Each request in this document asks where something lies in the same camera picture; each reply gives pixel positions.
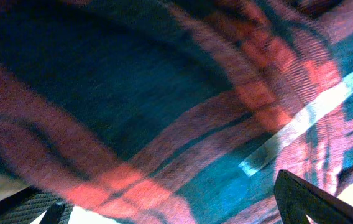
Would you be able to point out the red plaid flannel shirt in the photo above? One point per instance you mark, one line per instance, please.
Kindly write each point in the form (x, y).
(176, 111)

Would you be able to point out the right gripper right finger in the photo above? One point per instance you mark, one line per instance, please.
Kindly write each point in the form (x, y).
(299, 201)

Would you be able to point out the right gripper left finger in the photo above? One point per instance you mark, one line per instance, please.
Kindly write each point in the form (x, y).
(27, 205)

